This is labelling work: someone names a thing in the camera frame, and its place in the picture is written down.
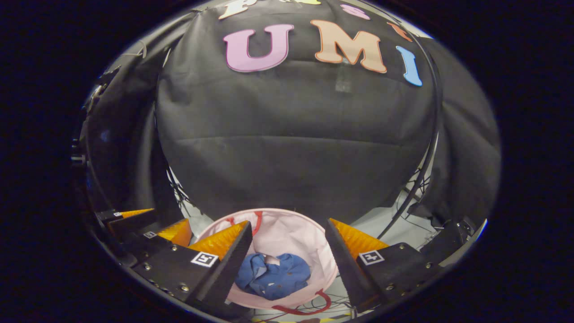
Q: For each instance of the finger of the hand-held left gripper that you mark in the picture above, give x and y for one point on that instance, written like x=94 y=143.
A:
x=150 y=244
x=132 y=223

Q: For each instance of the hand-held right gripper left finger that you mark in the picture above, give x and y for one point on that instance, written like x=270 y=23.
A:
x=233 y=264

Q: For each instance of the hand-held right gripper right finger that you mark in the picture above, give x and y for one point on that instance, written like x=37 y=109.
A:
x=343 y=264

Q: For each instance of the black tripod stand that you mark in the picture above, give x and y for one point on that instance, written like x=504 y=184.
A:
x=419 y=179
x=179 y=193

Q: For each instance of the blue jacket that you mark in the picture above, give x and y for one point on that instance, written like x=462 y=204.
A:
x=278 y=278

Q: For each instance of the dark floor object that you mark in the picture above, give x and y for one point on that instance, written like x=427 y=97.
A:
x=448 y=242

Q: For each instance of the pink laundry hamper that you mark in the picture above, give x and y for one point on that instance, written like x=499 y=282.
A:
x=291 y=233

